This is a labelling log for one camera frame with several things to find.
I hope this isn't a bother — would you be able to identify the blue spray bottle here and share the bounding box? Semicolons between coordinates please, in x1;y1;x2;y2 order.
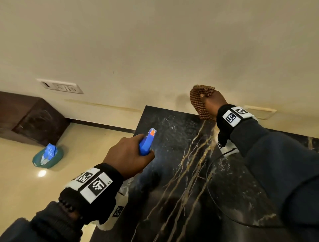
119;127;157;198

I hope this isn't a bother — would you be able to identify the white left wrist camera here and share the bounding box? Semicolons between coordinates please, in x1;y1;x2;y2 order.
96;192;129;231

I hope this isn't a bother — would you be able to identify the white wall socket plate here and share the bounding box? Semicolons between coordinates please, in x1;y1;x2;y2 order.
243;104;277;120

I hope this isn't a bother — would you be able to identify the black cable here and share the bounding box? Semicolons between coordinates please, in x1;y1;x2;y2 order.
205;148;283;229

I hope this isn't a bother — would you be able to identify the person's left hand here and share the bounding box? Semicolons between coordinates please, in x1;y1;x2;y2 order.
103;134;156;181

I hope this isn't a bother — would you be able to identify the dark skirting board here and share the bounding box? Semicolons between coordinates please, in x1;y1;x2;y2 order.
66;118;137;134

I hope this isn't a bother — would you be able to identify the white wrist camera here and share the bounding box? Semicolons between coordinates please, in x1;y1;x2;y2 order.
96;192;129;231
217;140;240;157

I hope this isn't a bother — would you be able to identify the black marble table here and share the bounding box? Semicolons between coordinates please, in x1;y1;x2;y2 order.
89;105;319;242

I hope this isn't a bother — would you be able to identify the brown checkered cloth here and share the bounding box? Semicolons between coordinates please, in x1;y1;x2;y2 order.
189;84;216;122

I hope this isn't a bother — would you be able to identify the green bin with blue bag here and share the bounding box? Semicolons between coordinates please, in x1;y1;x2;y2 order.
32;146;64;169

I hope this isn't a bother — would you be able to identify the dark wooden cabinet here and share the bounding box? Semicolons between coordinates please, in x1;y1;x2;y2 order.
0;91;71;147

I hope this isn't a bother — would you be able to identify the white right wrist marker band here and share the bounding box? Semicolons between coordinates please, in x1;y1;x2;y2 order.
222;106;259;128

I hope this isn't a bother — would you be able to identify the white wrist marker band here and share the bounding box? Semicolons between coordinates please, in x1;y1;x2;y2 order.
222;106;259;128
65;167;113;204

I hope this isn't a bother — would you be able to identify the white left wrist marker band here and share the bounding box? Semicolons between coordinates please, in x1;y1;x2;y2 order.
65;167;113;204

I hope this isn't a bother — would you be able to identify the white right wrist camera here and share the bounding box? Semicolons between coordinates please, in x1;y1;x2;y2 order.
217;140;240;157

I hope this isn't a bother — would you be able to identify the person's right hand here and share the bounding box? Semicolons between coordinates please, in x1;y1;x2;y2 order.
200;89;228;121

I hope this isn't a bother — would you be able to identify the blue crumpled bag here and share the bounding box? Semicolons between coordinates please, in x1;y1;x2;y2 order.
41;143;58;166

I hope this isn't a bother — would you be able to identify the person's left forearm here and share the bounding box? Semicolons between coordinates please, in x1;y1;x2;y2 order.
0;163;124;242

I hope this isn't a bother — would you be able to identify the white wall switch board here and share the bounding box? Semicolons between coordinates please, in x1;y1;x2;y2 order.
37;78;84;95

